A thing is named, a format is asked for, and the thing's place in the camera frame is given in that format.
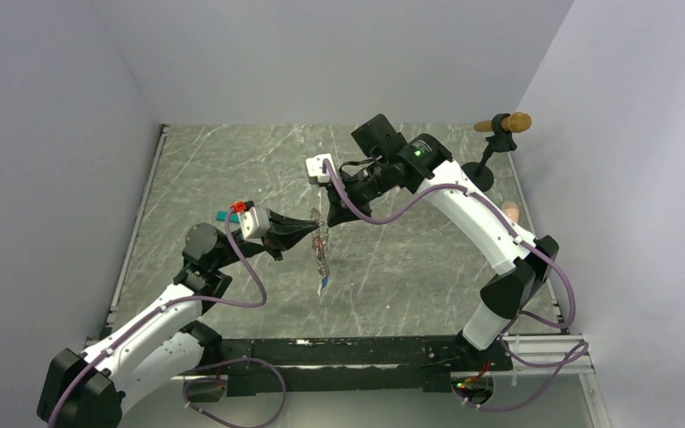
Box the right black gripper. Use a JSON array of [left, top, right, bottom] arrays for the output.
[[326, 158, 392, 227]]

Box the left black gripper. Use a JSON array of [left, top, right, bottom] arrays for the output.
[[213, 209, 318, 270]]

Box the round metal keyring disc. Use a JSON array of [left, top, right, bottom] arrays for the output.
[[309, 208, 330, 278]]

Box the blue tagged key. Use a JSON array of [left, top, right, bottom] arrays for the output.
[[317, 276, 329, 296]]

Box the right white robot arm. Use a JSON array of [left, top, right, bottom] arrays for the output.
[[306, 114, 557, 371]]

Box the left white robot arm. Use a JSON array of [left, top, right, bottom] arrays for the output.
[[37, 202, 319, 427]]

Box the teal key tag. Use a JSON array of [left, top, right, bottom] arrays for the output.
[[215, 211, 239, 224]]

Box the black microphone stand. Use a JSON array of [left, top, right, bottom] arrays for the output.
[[461, 124, 517, 192]]

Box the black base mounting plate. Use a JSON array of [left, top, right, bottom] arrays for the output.
[[188, 335, 513, 397]]

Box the pink cylindrical object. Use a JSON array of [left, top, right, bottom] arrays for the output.
[[501, 202, 521, 223]]

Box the gold microphone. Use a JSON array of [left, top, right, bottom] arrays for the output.
[[474, 112, 532, 133]]

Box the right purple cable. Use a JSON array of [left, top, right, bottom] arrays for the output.
[[322, 159, 590, 414]]

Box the purple cable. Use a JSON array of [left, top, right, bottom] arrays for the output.
[[46, 211, 269, 428], [322, 159, 590, 414]]

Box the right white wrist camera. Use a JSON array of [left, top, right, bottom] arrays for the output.
[[305, 153, 340, 186]]

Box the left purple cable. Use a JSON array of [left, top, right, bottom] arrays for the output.
[[46, 211, 269, 428]]

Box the aluminium frame rail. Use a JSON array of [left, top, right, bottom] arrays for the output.
[[501, 334, 595, 375]]

